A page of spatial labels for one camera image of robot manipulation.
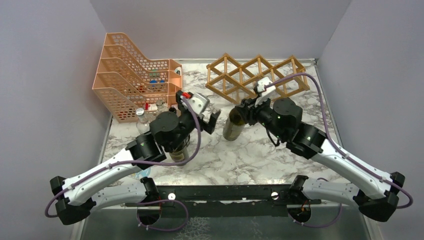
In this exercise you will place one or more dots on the plastic water bottle blue label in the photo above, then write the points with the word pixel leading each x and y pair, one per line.
pixel 143 173

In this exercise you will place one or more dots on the clear square glass bottle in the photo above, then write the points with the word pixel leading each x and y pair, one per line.
pixel 264 95

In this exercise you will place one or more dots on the orange plastic file organizer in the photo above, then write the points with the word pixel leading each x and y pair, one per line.
pixel 127 80

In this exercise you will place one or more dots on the green wine bottle front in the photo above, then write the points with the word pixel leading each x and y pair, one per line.
pixel 180 154

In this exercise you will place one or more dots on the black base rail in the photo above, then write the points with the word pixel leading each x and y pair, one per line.
pixel 215 201

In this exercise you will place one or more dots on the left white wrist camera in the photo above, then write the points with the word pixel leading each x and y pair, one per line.
pixel 197 101

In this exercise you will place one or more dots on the green wine bottle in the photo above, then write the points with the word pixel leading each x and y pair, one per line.
pixel 180 154
pixel 174 110
pixel 234 125

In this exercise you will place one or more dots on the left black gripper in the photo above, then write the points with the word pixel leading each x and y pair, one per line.
pixel 209 127

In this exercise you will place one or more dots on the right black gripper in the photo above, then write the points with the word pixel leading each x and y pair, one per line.
pixel 248 110

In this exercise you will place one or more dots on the small clear bottle silver cap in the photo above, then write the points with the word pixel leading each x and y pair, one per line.
pixel 143 123

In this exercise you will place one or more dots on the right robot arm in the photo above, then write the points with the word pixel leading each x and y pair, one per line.
pixel 372 191

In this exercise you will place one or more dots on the wooden wine rack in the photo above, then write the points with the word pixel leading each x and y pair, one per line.
pixel 233 80

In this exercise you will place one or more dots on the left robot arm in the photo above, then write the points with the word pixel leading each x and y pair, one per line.
pixel 75 198

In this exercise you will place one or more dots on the green wine bottle back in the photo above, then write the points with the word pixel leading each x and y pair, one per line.
pixel 234 125

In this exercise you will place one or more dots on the round clear glass bottle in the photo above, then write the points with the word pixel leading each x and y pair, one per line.
pixel 160 106

